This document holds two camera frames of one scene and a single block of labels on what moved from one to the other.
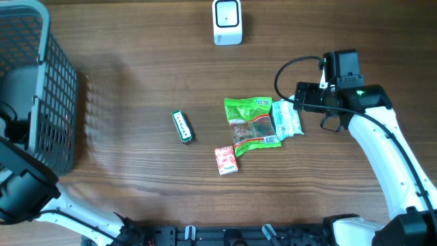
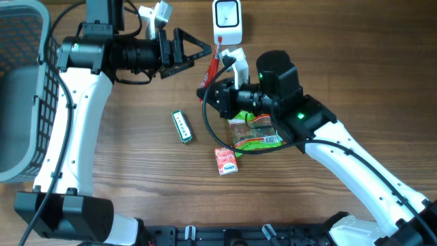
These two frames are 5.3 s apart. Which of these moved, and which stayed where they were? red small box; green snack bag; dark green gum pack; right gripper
Moved: right gripper
Stayed: dark green gum pack; green snack bag; red small box
